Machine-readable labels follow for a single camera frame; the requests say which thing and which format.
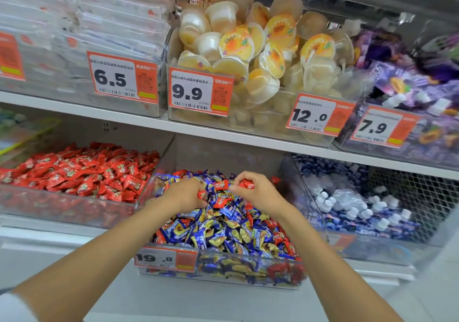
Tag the pile of yellow jelly cups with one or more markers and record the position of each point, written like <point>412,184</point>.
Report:
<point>265,52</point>

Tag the person's left thumb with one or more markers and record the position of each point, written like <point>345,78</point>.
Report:
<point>208,184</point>

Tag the white sleeve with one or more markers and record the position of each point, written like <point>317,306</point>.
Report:
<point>14,307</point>

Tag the red candy packet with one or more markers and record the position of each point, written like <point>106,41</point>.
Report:
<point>202,194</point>
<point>247,184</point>
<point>221,184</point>

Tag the stack of clear flat packets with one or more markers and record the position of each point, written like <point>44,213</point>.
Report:
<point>122,20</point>
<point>39,20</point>

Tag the white shelf board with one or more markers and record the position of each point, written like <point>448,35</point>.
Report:
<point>222,137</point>
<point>53,230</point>

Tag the person's left hand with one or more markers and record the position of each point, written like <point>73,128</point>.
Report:
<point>184,194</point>

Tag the pile of purple pouches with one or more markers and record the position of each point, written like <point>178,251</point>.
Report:
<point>423,74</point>

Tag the pile of blue white pouches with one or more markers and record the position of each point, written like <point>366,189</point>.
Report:
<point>358,207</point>

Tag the person's right thumb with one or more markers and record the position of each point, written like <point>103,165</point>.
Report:
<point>238,189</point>

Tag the person's left forearm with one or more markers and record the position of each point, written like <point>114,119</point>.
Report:
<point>89,271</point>

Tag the clear plastic bin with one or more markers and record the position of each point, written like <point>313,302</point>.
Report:
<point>229,277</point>
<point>154,106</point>
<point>53,210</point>
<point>380,252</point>
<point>437,153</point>
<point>258,124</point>

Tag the orange white price tag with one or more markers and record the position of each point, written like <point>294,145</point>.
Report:
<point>319,114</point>
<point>383,127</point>
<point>342,242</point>
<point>122,78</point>
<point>166,259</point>
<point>10,56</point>
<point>200,91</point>

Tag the person's right forearm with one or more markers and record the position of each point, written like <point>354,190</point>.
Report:
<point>330,271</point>

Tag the person's right hand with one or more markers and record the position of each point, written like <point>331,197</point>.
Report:
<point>263,194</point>

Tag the pile of red wrapped candies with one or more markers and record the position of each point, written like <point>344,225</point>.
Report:
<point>82,173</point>

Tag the pile of green pastel packets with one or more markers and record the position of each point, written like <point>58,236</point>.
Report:
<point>21,128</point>

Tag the pile of blue yellow candies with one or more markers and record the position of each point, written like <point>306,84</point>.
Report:
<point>222,232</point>

